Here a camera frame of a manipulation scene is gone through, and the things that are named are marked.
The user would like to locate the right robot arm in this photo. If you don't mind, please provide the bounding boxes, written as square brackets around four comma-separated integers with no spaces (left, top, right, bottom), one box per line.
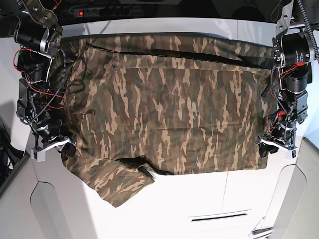
[13,0,76,162]

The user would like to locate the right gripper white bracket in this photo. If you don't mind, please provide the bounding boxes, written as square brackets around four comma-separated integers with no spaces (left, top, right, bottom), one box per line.
[31,124,76,162]

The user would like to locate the black power strip red switch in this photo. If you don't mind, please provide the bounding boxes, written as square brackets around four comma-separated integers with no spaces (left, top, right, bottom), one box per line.
[68,6,143,17]

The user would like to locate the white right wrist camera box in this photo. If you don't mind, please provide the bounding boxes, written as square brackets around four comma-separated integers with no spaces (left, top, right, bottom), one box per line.
[31,148,46,162]

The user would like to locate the camouflage T-shirt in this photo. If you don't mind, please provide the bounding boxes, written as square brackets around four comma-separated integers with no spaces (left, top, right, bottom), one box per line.
[51,34,277,207]

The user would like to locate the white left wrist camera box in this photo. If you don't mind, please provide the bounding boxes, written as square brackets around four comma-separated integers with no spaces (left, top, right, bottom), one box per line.
[291,149,298,159]

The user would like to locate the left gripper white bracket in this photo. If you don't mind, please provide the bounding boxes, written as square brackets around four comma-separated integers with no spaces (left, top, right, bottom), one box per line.
[256,121,297,157]

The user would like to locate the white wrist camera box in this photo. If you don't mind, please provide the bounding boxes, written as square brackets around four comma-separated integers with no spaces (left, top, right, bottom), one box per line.
[291,149,298,159]
[31,148,46,162]

